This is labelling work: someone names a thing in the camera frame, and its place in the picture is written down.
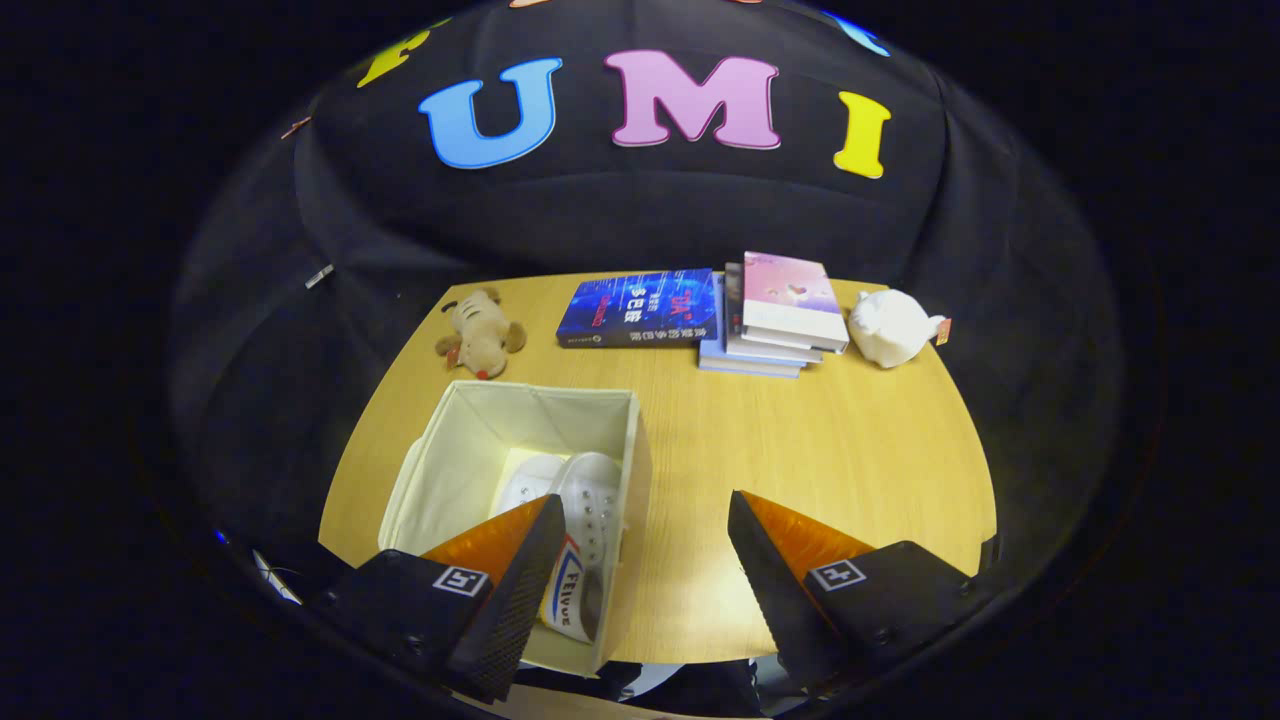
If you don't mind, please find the white cover book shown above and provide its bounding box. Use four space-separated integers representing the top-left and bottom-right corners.
722 262 824 365

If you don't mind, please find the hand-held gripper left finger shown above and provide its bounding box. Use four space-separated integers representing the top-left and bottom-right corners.
318 493 568 704

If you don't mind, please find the white canvas shoe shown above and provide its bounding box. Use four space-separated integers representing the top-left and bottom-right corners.
497 455 569 519
540 452 629 644

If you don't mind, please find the light blue cover book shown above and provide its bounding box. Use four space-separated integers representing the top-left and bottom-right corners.
698 272 803 380

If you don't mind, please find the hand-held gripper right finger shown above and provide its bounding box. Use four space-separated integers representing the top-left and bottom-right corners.
727 490 986 691

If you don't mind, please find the dark blue book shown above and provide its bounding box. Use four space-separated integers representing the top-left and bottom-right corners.
556 268 719 350

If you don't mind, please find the brown plush toy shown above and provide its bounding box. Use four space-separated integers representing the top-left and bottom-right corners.
435 288 528 381

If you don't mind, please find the black backdrop cloth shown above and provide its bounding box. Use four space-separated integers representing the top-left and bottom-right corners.
165 0 1121 601

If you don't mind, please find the beige fabric storage box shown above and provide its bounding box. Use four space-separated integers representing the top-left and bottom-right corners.
377 380 653 679

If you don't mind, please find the white plush toy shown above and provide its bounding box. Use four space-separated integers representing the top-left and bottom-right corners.
848 289 952 369

